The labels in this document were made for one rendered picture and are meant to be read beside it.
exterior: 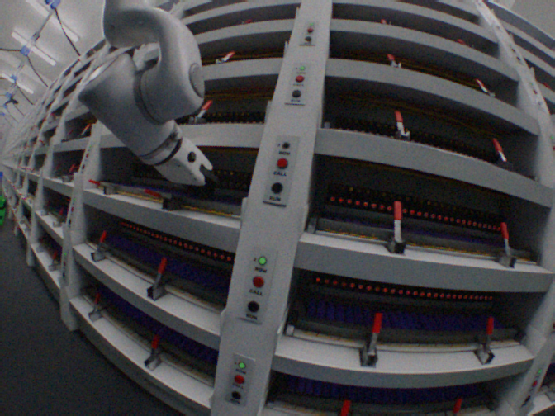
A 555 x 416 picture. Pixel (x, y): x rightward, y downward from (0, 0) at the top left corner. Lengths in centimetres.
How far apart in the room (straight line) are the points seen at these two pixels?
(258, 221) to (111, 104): 26
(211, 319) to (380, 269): 31
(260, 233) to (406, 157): 28
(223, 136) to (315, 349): 43
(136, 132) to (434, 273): 48
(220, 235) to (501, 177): 56
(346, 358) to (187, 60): 48
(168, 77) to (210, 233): 25
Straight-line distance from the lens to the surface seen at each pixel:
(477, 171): 46
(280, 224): 31
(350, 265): 31
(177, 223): 41
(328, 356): 38
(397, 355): 43
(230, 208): 39
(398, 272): 34
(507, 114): 65
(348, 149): 35
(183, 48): 27
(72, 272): 85
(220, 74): 55
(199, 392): 53
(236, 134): 40
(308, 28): 60
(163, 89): 25
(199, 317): 42
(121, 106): 28
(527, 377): 69
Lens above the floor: 52
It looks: 8 degrees up
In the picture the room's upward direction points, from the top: 11 degrees clockwise
